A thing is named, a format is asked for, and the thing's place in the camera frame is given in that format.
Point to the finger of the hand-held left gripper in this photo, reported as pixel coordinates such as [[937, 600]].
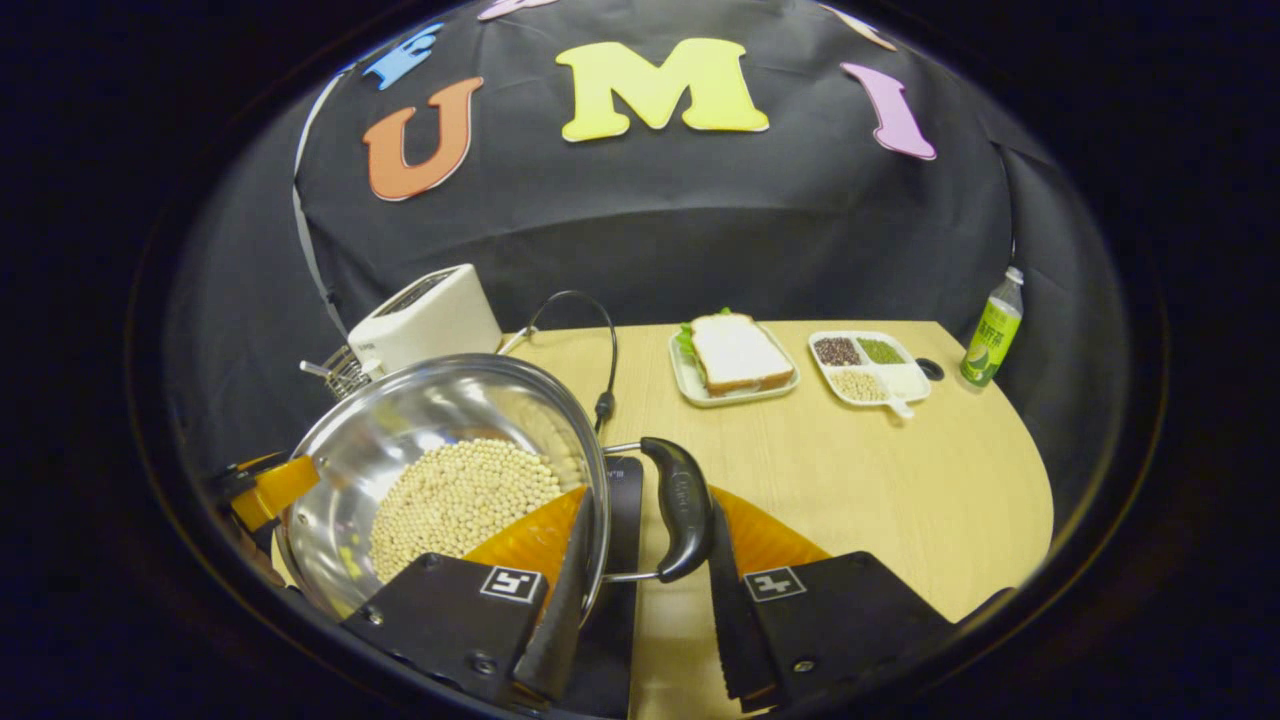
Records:
[[275, 488]]

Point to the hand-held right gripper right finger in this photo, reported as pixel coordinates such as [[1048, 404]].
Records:
[[735, 630]]

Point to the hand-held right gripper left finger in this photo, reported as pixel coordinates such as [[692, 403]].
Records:
[[565, 620]]

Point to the steel pot with beans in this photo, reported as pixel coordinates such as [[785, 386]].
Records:
[[450, 470]]

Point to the white toaster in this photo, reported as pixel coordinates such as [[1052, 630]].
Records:
[[430, 320]]

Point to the white rectangular plate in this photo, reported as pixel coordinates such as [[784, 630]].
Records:
[[700, 392]]

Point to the white bread sandwich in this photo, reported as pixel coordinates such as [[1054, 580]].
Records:
[[738, 352]]

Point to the white divided dish with beans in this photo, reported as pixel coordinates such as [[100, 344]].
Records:
[[870, 370]]

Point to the green drink bottle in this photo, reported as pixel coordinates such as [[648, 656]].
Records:
[[992, 335]]

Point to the black backdrop cloth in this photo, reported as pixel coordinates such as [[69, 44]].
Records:
[[650, 220]]

